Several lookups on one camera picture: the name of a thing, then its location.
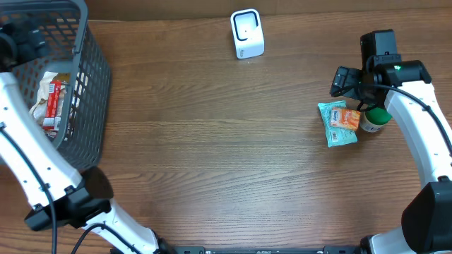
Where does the small orange box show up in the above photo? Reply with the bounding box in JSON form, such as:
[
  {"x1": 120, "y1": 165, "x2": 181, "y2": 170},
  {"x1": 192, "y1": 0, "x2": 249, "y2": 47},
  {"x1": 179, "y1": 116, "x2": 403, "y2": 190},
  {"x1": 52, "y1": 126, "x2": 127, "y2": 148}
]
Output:
[{"x1": 330, "y1": 107, "x2": 360, "y2": 131}]

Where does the green lid jar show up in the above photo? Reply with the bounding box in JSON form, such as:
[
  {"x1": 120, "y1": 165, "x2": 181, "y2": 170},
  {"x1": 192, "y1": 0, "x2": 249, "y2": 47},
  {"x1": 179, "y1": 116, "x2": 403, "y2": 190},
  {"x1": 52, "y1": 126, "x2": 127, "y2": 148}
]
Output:
[{"x1": 359, "y1": 108, "x2": 392, "y2": 133}]

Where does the teal white tissue pack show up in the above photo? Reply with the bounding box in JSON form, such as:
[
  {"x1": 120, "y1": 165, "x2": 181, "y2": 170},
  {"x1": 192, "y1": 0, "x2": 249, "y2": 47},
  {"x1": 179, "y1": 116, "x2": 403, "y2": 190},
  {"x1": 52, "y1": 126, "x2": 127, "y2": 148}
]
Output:
[{"x1": 318, "y1": 100, "x2": 357, "y2": 147}]

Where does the white snack wrapper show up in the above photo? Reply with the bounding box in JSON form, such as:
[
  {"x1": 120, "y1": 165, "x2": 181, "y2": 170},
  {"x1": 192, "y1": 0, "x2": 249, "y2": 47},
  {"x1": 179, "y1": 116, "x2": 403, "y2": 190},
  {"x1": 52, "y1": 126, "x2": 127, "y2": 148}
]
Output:
[{"x1": 29, "y1": 72, "x2": 71, "y2": 138}]

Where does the red snack bar box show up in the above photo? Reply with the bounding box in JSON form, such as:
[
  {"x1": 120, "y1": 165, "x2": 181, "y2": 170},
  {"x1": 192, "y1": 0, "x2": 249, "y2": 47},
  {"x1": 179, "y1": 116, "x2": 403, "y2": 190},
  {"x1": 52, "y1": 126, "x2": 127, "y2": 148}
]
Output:
[{"x1": 42, "y1": 80, "x2": 62, "y2": 131}]

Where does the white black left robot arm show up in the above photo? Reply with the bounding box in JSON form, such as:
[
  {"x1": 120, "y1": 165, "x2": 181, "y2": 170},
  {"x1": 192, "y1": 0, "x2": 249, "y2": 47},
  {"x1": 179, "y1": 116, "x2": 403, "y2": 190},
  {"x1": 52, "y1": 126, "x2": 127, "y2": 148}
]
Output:
[{"x1": 1, "y1": 20, "x2": 174, "y2": 254}]

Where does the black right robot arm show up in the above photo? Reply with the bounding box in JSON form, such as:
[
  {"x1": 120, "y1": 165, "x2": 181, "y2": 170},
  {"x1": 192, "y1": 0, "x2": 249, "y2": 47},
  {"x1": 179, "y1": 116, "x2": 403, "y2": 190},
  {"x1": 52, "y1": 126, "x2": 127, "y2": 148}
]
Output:
[{"x1": 330, "y1": 60, "x2": 451, "y2": 253}]

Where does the white barcode scanner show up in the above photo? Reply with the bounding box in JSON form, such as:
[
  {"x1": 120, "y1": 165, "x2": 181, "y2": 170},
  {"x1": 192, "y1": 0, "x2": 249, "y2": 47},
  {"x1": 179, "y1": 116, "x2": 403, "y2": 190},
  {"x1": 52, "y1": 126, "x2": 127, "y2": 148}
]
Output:
[{"x1": 230, "y1": 8, "x2": 265, "y2": 59}]

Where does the grey plastic basket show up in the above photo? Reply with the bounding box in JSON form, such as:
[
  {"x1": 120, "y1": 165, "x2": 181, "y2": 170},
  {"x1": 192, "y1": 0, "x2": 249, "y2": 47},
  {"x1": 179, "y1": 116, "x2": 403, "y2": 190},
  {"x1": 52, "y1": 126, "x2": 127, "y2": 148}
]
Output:
[{"x1": 1, "y1": 0, "x2": 112, "y2": 170}]

